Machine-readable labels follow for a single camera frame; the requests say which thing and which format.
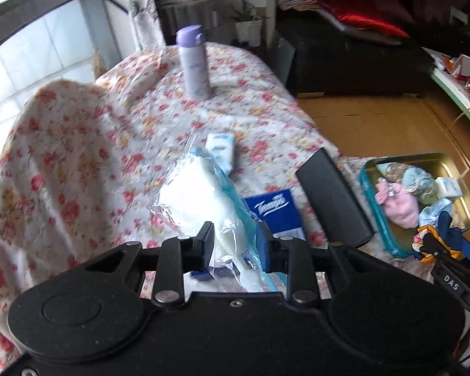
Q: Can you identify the pink soft cloth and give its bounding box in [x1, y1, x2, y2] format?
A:
[374, 180, 420, 230]

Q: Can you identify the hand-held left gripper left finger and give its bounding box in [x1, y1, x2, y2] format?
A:
[82, 221, 215, 305]

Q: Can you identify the red cloth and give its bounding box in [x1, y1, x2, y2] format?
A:
[321, 0, 412, 40]

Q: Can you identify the gold metal tray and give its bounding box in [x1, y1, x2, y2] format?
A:
[358, 153, 470, 259]

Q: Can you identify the patterned curtain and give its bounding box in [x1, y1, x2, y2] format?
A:
[123, 0, 167, 53]

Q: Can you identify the green bath loofah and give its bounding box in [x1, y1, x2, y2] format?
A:
[401, 166, 437, 206]

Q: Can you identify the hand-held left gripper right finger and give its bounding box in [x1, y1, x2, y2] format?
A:
[256, 221, 377, 305]

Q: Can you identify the blue tissue pack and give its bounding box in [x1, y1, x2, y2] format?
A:
[245, 189, 308, 243]

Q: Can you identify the window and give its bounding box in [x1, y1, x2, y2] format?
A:
[0, 0, 134, 157]

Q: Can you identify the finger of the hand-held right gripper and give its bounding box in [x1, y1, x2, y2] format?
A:
[418, 237, 455, 261]

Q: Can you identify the dark sofa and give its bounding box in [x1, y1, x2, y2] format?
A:
[321, 0, 470, 48]

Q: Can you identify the black glasses case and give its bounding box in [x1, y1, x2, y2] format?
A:
[295, 148, 374, 248]

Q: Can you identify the white low table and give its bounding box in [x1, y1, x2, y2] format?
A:
[421, 47, 470, 169]

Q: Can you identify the floral tablecloth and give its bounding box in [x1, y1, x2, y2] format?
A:
[0, 43, 435, 361]

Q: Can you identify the yellow navy scarf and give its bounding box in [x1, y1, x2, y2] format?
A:
[412, 211, 470, 265]

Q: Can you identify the clear plastic packet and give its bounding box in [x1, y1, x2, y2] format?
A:
[147, 133, 290, 294]

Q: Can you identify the small white tissue packet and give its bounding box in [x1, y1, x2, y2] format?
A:
[206, 132, 236, 173]

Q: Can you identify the small potted plant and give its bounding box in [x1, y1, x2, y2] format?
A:
[227, 0, 273, 48]

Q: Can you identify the black ottoman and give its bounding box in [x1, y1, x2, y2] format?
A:
[276, 19, 435, 98]

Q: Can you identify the purple water bottle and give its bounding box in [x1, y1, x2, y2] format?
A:
[175, 24, 213, 100]

